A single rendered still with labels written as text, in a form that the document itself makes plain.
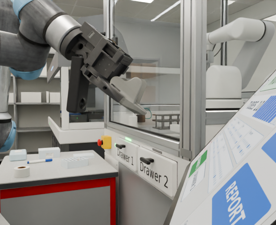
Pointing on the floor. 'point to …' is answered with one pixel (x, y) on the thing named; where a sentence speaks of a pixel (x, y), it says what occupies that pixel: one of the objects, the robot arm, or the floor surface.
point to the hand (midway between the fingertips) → (138, 112)
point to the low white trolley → (58, 192)
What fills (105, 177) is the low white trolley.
